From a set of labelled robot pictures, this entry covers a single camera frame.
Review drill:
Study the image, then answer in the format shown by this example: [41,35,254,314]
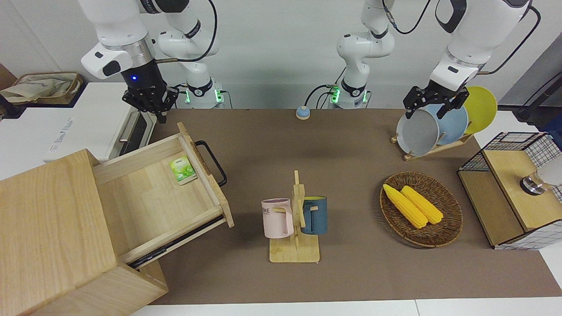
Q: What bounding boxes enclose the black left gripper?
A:
[403,81,470,120]

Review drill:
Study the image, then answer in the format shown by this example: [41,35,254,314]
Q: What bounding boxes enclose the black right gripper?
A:
[119,59,180,124]

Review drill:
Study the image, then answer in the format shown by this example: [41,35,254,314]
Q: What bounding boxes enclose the wooden drawer with black handle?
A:
[91,122,235,269]

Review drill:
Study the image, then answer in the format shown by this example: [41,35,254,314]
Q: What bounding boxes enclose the light blue plate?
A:
[428,103,470,146]

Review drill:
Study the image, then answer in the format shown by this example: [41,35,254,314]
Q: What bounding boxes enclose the grey plate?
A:
[396,108,441,156]

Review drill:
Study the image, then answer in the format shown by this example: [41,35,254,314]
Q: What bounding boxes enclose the yellow plate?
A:
[462,86,498,135]

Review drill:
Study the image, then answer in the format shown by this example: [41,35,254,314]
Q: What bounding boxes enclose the wooden plate rack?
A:
[390,132,476,162]

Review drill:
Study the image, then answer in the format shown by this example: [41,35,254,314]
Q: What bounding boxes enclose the white toaster oven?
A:
[43,82,158,164]

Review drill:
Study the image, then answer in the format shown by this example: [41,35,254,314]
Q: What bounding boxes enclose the green tea packet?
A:
[169,155,198,185]

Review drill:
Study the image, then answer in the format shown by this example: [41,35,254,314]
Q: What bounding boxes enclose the brown cardboard box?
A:
[10,72,85,106]

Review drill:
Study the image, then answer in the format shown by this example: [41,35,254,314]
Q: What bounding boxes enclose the brown table mat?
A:
[148,108,562,306]

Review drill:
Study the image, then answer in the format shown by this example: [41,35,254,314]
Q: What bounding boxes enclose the black stand base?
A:
[496,72,562,129]

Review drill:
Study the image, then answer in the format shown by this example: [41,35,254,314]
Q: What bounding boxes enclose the yellow corn cob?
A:
[382,183,429,229]
[400,185,444,225]

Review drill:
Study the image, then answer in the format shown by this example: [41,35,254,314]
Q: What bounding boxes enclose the beige cloth bag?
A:
[1,74,79,104]

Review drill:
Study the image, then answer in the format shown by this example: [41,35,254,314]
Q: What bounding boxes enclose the brown wicker basket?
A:
[379,171,464,248]

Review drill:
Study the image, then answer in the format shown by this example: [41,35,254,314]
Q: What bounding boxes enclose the light wooden cabinet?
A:
[0,148,169,316]

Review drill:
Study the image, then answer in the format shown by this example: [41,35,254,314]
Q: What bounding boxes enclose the dark blue mug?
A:
[301,196,328,236]

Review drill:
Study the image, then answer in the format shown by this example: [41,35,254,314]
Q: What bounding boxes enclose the pink mug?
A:
[261,198,294,239]

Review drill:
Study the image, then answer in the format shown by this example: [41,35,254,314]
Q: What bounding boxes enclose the wooden mug rack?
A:
[269,170,321,264]

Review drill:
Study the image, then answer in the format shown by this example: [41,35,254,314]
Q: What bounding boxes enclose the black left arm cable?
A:
[381,0,542,76]

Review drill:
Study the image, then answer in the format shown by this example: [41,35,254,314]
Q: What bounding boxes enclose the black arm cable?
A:
[381,0,542,76]
[155,0,219,63]

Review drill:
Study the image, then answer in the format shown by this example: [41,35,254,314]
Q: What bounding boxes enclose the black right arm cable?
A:
[155,0,219,63]

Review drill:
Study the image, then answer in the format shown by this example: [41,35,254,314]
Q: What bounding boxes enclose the wire grid wooden shelf box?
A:
[457,131,562,251]

